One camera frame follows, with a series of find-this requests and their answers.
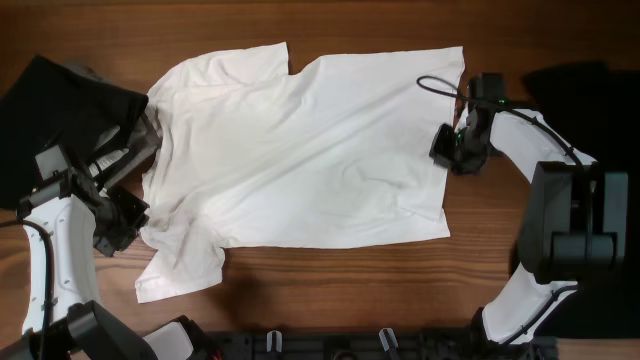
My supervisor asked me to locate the black garment on right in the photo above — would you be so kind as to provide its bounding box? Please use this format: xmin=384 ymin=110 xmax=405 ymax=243
xmin=522 ymin=61 xmax=639 ymax=339

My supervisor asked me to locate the grey folded garment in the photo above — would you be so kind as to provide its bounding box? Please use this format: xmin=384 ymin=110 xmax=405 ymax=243
xmin=61 ymin=64 xmax=161 ymax=189

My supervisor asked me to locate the left black cable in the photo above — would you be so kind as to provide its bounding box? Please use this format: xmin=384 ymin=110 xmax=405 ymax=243
xmin=0 ymin=218 xmax=56 ymax=360

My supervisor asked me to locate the black folded garment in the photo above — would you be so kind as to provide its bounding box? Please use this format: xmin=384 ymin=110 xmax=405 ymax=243
xmin=1 ymin=55 xmax=148 ymax=210

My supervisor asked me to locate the black cable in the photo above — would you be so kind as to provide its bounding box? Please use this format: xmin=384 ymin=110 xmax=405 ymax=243
xmin=0 ymin=218 xmax=56 ymax=360
xmin=415 ymin=74 xmax=596 ymax=346

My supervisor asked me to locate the right black cable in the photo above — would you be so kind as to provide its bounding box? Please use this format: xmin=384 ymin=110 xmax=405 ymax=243
xmin=415 ymin=74 xmax=596 ymax=346

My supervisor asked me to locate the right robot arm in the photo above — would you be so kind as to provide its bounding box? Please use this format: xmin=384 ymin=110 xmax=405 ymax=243
xmin=429 ymin=73 xmax=628 ymax=350

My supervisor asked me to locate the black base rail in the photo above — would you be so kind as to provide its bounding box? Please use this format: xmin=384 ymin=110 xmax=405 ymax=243
xmin=144 ymin=315 xmax=559 ymax=360

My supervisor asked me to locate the white t-shirt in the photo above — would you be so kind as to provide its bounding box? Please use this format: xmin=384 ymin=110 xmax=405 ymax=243
xmin=135 ymin=43 xmax=465 ymax=303

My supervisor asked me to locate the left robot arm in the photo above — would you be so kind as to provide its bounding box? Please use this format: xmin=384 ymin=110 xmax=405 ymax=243
xmin=1 ymin=145 xmax=156 ymax=360

